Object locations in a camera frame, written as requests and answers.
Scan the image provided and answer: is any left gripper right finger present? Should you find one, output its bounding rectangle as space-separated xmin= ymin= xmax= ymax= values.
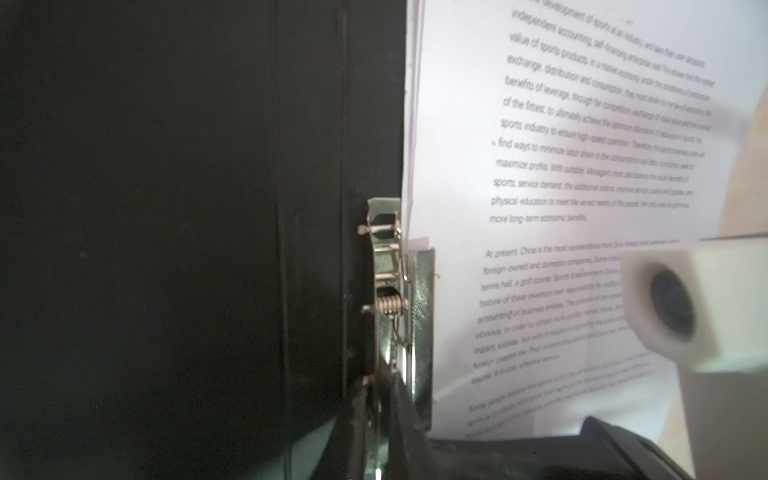
xmin=386 ymin=372 xmax=444 ymax=480

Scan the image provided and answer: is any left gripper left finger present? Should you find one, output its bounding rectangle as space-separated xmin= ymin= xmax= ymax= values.
xmin=311 ymin=377 xmax=369 ymax=480

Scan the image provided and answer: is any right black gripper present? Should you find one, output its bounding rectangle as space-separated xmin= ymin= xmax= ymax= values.
xmin=431 ymin=416 xmax=691 ymax=479

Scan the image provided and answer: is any red and black folder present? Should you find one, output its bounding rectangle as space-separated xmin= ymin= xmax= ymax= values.
xmin=1 ymin=1 xmax=407 ymax=479

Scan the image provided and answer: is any text sheet corner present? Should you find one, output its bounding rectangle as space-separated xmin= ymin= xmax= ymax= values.
xmin=408 ymin=1 xmax=767 ymax=441

